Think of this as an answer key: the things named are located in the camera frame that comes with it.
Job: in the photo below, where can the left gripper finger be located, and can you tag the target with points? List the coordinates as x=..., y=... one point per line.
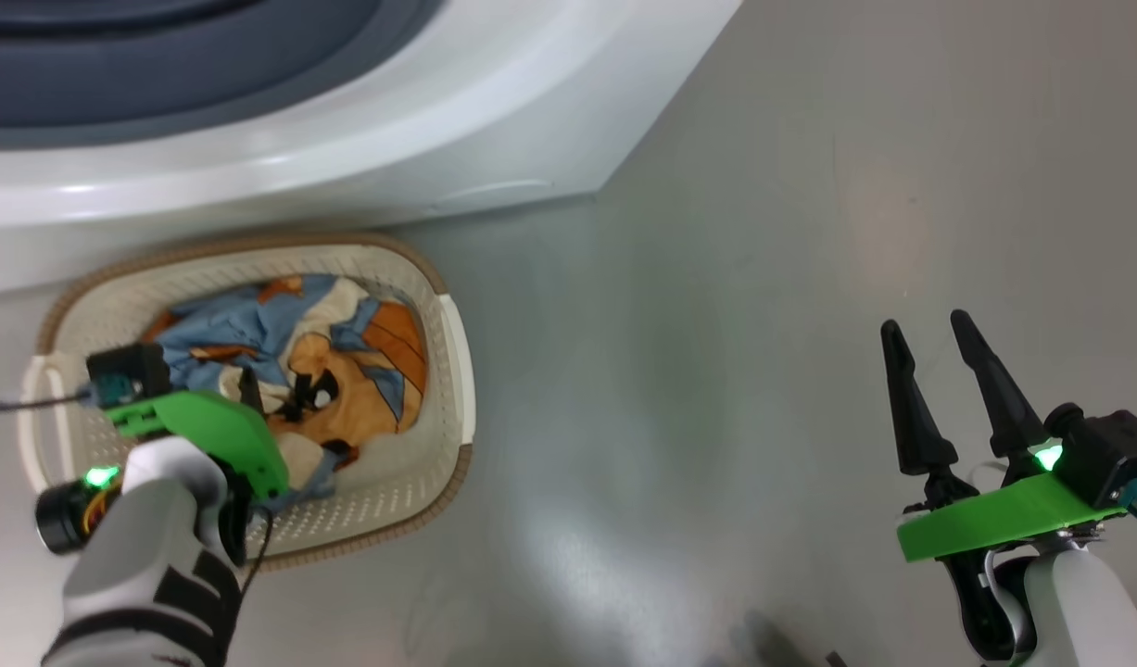
x=249, y=391

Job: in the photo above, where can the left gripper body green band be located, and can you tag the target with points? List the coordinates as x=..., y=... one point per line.
x=216, y=426

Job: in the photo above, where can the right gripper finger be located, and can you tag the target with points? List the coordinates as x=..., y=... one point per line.
x=999, y=389
x=915, y=417

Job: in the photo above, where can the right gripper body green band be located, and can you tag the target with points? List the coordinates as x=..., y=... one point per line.
x=994, y=519

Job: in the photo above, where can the blue cartoon print clothes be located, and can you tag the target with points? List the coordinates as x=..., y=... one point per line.
x=364, y=371

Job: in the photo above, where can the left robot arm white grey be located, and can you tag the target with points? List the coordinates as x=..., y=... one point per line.
x=132, y=574

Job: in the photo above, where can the cream perforated laundry basket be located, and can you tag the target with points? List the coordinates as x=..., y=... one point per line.
x=420, y=463

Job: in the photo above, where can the white front-load washing machine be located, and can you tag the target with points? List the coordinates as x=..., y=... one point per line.
x=346, y=157

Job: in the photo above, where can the grey rubber door gasket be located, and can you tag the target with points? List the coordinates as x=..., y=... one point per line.
x=160, y=93

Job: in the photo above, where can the left gripper black motor cylinder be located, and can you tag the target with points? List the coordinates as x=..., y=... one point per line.
x=63, y=514

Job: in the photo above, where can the round white filter cover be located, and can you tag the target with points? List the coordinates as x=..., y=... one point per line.
x=494, y=192

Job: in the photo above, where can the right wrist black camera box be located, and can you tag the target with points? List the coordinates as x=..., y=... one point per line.
x=1115, y=449

